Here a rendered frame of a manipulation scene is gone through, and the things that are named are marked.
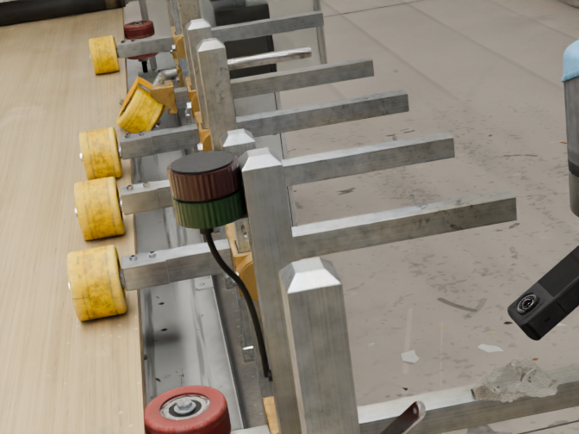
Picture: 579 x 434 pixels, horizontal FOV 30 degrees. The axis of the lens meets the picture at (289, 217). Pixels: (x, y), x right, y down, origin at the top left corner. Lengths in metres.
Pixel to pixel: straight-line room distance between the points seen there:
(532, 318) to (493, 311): 2.07
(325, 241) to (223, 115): 0.25
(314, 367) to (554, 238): 2.89
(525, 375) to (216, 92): 0.55
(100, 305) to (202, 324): 0.62
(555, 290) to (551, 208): 2.73
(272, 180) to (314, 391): 0.26
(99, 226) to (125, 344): 0.30
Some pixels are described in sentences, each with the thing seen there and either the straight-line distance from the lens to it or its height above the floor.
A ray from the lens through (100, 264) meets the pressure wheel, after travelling 1.22.
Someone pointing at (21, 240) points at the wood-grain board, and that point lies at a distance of 1.55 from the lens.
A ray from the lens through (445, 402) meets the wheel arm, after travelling 1.08.
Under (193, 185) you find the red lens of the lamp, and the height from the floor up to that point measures 1.15.
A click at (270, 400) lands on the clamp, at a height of 0.87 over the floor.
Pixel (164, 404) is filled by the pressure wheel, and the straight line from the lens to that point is 1.06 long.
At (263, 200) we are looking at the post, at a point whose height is 1.12.
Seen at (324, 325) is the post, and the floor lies 1.13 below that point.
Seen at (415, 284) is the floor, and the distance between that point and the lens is 3.30.
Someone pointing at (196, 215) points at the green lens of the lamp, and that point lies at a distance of 0.89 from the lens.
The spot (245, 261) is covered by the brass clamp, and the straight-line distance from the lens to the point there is 1.17.
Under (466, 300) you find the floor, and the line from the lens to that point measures 3.18.
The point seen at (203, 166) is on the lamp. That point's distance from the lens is 0.89.
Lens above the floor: 1.44
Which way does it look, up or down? 22 degrees down
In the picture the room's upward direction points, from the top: 8 degrees counter-clockwise
